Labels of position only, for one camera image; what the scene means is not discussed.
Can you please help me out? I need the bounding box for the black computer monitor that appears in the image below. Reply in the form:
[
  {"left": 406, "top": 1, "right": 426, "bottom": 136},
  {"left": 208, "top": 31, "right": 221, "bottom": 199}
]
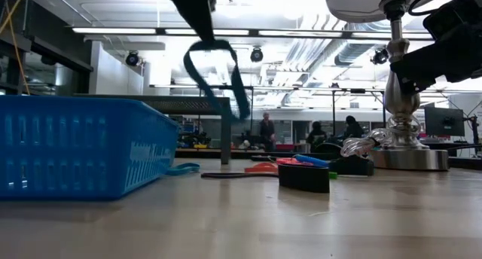
[{"left": 424, "top": 105, "right": 466, "bottom": 138}]

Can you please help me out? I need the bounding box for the black background rig frame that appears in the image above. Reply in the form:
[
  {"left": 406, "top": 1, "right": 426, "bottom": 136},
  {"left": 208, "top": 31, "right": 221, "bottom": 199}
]
[{"left": 149, "top": 84, "right": 387, "bottom": 154}]

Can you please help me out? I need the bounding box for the long ceiling light bar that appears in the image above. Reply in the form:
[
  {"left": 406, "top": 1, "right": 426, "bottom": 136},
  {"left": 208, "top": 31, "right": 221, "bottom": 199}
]
[{"left": 71, "top": 26, "right": 434, "bottom": 41}]

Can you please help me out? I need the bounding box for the person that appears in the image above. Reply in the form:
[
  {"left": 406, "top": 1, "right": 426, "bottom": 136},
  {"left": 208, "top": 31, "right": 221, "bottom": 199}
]
[
  {"left": 343, "top": 114, "right": 365, "bottom": 140},
  {"left": 305, "top": 120, "right": 328, "bottom": 154},
  {"left": 258, "top": 111, "right": 277, "bottom": 153}
]

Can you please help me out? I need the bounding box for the yellow extension cable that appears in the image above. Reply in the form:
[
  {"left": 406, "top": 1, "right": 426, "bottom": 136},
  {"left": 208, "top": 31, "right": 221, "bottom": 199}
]
[{"left": 0, "top": 0, "right": 31, "bottom": 96}]

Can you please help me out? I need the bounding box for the dark teal rubber band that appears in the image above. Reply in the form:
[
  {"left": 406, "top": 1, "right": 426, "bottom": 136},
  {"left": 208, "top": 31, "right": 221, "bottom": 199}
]
[{"left": 182, "top": 38, "right": 252, "bottom": 121}]

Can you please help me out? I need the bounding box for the black spiral coil keychain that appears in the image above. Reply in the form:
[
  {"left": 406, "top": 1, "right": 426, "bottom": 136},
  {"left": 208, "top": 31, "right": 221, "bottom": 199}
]
[{"left": 250, "top": 154, "right": 279, "bottom": 163}]

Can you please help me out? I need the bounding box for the orange rubber band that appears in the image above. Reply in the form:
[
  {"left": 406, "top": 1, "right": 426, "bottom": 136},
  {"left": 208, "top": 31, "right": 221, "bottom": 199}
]
[{"left": 243, "top": 162, "right": 280, "bottom": 175}]

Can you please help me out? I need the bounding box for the silver lamp white shade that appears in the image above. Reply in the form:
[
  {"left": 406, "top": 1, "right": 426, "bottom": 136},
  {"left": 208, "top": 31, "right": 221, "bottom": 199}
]
[{"left": 325, "top": 0, "right": 453, "bottom": 172}]

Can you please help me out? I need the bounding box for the light blue rubber band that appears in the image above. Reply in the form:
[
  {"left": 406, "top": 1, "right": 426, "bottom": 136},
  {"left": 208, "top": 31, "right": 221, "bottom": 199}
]
[{"left": 165, "top": 162, "right": 201, "bottom": 176}]

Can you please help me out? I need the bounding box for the blue spiral coil keychain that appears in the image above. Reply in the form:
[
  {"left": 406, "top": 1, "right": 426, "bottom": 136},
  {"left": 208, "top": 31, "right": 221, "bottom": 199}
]
[{"left": 292, "top": 154, "right": 331, "bottom": 169}]

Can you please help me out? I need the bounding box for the clear lamp cord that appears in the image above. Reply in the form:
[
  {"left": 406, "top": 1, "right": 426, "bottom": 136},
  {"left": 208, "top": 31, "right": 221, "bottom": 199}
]
[{"left": 340, "top": 115, "right": 395, "bottom": 159}]

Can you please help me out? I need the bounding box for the orange spiral coil keychain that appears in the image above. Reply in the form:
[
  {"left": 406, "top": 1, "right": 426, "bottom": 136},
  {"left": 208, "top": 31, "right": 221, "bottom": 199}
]
[{"left": 276, "top": 157, "right": 314, "bottom": 167}]

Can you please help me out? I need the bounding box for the blue slotted plastic basket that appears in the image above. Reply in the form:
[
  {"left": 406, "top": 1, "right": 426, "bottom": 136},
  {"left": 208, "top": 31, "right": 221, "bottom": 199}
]
[{"left": 0, "top": 94, "right": 181, "bottom": 200}]

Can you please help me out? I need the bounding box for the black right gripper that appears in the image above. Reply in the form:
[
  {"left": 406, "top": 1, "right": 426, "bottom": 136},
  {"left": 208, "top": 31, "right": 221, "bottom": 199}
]
[{"left": 389, "top": 21, "right": 482, "bottom": 95}]

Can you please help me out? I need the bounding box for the wide black rubber band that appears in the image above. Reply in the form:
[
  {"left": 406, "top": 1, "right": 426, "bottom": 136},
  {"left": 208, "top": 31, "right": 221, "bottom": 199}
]
[{"left": 277, "top": 154, "right": 375, "bottom": 194}]

